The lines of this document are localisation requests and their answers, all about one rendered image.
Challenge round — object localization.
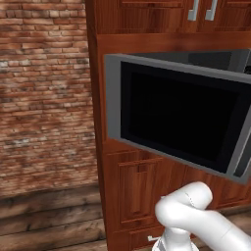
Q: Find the grey microwave door black window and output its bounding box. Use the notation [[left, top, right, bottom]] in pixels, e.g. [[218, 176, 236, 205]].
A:
[[104, 53, 251, 186]]

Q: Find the wooden cupboard door inset panel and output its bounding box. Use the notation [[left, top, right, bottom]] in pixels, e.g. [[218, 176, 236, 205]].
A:
[[182, 166, 251, 210], [105, 149, 184, 232]]

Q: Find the grey microwave oven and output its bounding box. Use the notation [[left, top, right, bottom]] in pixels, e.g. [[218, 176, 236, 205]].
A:
[[129, 48, 251, 75]]

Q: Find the wooden cupboard door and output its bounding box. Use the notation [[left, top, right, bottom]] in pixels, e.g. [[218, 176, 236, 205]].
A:
[[201, 0, 251, 33], [97, 0, 203, 34]]

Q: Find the tall wooden cabinet housing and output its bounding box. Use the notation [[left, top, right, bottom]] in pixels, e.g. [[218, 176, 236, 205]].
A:
[[84, 0, 251, 251]]

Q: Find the wooden drawer front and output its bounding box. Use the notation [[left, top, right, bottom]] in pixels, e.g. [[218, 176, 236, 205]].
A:
[[127, 225, 171, 251]]

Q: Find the grey microwave door handle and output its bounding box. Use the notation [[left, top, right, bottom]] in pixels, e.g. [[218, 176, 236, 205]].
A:
[[226, 107, 251, 179]]

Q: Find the silver drawer handle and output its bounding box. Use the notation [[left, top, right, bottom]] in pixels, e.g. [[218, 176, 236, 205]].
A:
[[146, 234, 163, 243]]

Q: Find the silver cupboard handle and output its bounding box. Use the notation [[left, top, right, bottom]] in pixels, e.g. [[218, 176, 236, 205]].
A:
[[204, 0, 219, 22], [186, 0, 200, 22]]

